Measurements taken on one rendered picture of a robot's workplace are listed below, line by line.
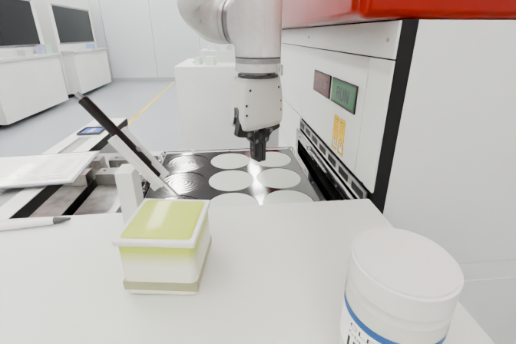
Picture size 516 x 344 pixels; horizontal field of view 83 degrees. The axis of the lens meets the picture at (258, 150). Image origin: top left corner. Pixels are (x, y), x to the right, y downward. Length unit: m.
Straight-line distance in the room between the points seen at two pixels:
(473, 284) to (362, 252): 0.50
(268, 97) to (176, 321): 0.39
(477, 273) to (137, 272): 0.59
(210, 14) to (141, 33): 8.22
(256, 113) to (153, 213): 0.29
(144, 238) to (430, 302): 0.22
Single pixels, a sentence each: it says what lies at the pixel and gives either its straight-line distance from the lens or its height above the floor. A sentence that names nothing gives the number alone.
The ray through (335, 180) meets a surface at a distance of 0.59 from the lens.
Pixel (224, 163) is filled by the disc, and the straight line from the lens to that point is 0.74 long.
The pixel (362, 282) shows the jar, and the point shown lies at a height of 1.05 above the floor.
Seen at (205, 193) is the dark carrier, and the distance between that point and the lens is 0.61.
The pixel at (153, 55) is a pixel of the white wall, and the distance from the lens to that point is 8.72.
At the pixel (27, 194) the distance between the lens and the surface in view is 0.61.
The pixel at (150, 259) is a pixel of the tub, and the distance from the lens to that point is 0.30.
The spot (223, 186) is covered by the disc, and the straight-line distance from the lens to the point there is 0.64.
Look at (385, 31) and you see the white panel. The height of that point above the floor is 1.21.
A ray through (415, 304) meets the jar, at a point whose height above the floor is 1.05.
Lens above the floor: 1.20
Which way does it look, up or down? 22 degrees down
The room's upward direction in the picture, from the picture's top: straight up
